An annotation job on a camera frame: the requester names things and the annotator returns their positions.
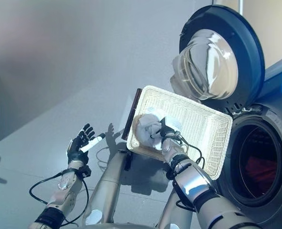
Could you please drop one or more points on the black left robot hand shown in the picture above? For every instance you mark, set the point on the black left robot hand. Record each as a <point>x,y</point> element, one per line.
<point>77,150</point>

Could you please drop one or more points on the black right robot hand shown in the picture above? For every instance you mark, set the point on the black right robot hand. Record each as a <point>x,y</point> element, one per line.
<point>168,131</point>

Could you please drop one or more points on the white garment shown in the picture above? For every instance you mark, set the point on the white garment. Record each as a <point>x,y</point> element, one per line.
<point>147,128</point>

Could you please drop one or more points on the red garment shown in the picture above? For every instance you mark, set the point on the red garment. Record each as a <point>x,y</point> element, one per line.
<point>260,171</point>

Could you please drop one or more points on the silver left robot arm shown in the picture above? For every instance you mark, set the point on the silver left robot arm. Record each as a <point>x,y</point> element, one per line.
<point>62,193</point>

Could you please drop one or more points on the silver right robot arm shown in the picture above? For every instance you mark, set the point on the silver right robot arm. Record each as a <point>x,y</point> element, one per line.
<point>198,188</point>

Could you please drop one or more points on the round glass washing machine door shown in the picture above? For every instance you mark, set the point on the round glass washing machine door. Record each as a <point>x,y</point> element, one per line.
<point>217,59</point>

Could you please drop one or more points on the dark grey washing machine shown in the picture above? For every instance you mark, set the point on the dark grey washing machine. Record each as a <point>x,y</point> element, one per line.
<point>281,143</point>

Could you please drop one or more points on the cream wicker laundry basket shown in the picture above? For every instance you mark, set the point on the cream wicker laundry basket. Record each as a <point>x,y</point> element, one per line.
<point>198,124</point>

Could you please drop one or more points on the silver right robot leg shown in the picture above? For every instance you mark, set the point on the silver right robot leg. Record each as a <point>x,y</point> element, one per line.
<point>174,210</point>

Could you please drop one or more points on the grey robot torso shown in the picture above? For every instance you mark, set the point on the grey robot torso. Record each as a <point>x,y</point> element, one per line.
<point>122,226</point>

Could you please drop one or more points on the white cabinet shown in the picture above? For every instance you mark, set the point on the white cabinet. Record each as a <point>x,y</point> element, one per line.
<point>269,28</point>

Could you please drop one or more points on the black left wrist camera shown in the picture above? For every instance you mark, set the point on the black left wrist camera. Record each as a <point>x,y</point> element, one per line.
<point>85,171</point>

